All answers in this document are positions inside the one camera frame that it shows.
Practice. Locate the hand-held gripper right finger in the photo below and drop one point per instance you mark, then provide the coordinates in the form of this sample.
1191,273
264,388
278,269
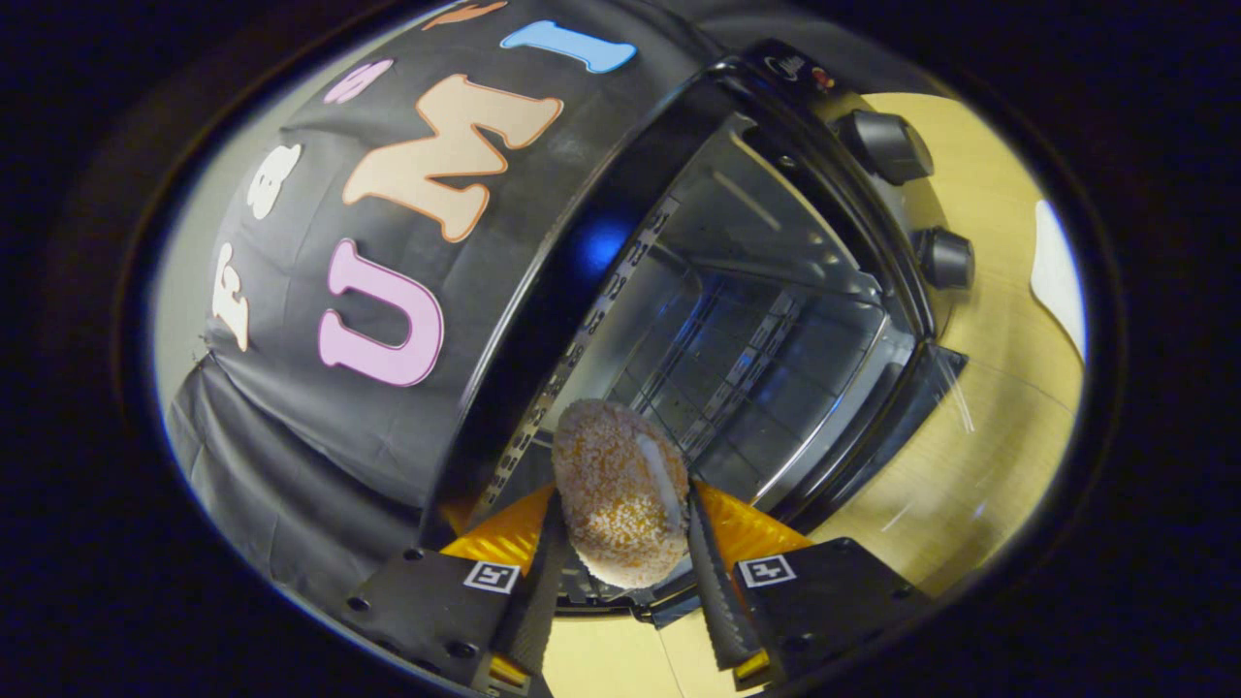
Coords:
717,601

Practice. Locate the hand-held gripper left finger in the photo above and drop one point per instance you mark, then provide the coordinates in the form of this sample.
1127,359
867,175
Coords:
533,611

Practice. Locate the breaded fried cutlet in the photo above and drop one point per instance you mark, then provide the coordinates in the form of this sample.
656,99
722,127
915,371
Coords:
616,504

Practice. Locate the black toaster oven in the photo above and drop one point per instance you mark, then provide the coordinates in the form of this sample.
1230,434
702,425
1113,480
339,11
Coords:
776,339

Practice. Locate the black backdrop cloth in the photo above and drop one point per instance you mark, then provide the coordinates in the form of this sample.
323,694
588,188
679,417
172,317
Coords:
291,436

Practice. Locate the white plate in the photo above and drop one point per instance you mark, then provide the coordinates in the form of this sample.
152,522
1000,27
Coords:
1059,281

